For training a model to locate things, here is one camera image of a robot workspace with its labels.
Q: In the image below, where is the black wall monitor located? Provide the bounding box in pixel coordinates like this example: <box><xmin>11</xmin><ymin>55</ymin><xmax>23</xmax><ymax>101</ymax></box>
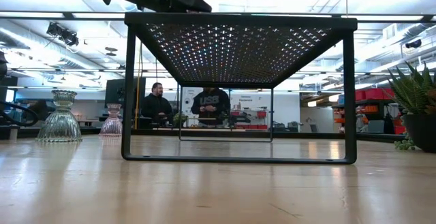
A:
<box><xmin>104</xmin><ymin>77</ymin><xmax>146</xmax><ymax>110</ymax></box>

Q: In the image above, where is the person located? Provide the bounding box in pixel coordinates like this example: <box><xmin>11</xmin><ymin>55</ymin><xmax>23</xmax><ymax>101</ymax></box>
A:
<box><xmin>140</xmin><ymin>82</ymin><xmax>174</xmax><ymax>129</ymax></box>
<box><xmin>26</xmin><ymin>99</ymin><xmax>55</xmax><ymax>123</ymax></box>
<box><xmin>190</xmin><ymin>87</ymin><xmax>232</xmax><ymax>128</ymax></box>

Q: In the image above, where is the pink ribbed glass candlestick holder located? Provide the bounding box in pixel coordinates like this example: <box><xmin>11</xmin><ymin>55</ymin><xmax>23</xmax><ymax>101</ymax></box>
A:
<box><xmin>99</xmin><ymin>103</ymin><xmax>123</xmax><ymax>138</ymax></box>

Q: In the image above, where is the succulent plant in black pot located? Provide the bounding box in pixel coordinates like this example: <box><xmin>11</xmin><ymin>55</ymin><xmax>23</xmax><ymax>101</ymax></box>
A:
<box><xmin>387</xmin><ymin>61</ymin><xmax>436</xmax><ymax>154</ymax></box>

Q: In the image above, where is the black looped cable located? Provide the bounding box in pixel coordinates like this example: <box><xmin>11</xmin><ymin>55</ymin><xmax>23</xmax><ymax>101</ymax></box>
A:
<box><xmin>0</xmin><ymin>99</ymin><xmax>40</xmax><ymax>128</ymax></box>

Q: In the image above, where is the storage rack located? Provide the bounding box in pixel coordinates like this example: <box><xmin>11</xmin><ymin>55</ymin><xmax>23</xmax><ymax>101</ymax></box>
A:
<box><xmin>332</xmin><ymin>87</ymin><xmax>407</xmax><ymax>135</ymax></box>

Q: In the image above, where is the black perforated metal shelf riser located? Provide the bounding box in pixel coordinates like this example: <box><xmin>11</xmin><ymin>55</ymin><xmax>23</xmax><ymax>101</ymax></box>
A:
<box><xmin>120</xmin><ymin>12</ymin><xmax>358</xmax><ymax>165</ymax></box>

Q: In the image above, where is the small background potted plant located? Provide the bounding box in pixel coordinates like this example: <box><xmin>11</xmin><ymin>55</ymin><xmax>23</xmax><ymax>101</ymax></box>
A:
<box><xmin>172</xmin><ymin>112</ymin><xmax>189</xmax><ymax>128</ymax></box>

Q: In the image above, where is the greenish ribbed glass candlestick holder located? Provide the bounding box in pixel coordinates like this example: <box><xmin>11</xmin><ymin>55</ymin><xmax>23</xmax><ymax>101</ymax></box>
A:
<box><xmin>36</xmin><ymin>89</ymin><xmax>83</xmax><ymax>143</ymax></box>

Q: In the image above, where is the white display board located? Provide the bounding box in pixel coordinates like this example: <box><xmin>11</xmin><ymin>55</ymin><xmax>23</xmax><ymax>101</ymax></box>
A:
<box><xmin>179</xmin><ymin>88</ymin><xmax>301</xmax><ymax>130</ymax></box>

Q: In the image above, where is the black aluminium table frame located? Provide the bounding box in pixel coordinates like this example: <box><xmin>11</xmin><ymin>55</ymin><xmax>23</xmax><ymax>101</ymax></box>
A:
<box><xmin>0</xmin><ymin>125</ymin><xmax>407</xmax><ymax>144</ymax></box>

